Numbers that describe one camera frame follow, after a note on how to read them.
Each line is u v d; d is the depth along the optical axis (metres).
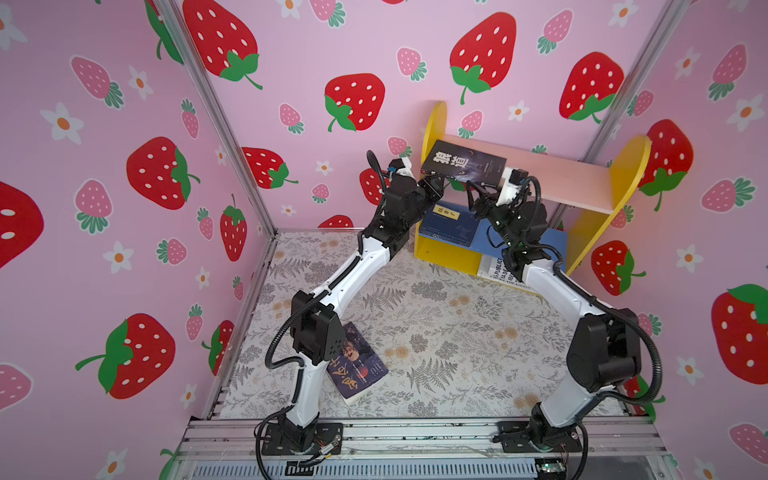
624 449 0.73
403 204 0.60
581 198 0.74
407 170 0.71
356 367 0.84
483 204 0.70
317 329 0.51
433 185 0.68
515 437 0.73
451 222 1.01
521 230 0.60
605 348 0.46
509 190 0.68
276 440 0.74
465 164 0.80
